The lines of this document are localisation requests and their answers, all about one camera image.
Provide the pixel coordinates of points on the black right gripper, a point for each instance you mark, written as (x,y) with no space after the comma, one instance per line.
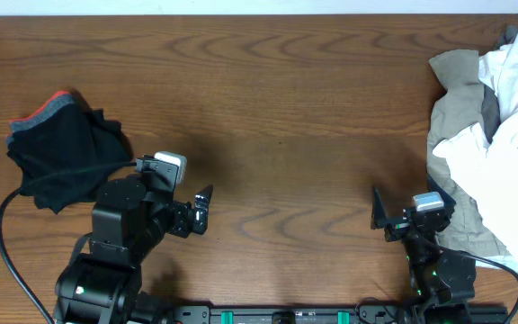
(397,227)

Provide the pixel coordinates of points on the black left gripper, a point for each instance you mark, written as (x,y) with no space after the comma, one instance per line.
(198,217)

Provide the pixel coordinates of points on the black leggings with red waistband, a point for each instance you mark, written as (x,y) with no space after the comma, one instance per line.
(56,139)

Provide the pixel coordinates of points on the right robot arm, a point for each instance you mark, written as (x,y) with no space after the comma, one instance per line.
(443,279)

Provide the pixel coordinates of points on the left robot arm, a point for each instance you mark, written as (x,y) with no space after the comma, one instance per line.
(102,282)

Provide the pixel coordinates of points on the white printed t-shirt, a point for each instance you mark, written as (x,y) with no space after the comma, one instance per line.
(495,188)

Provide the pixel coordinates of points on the khaki beige garment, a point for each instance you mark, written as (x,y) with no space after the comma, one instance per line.
(455,147)

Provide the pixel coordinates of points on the grey garment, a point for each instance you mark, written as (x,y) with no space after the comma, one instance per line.
(498,71)

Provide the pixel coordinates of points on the folded black garment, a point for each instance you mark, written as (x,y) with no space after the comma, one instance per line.
(79,180)

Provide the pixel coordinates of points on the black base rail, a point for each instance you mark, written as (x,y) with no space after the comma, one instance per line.
(368,311)

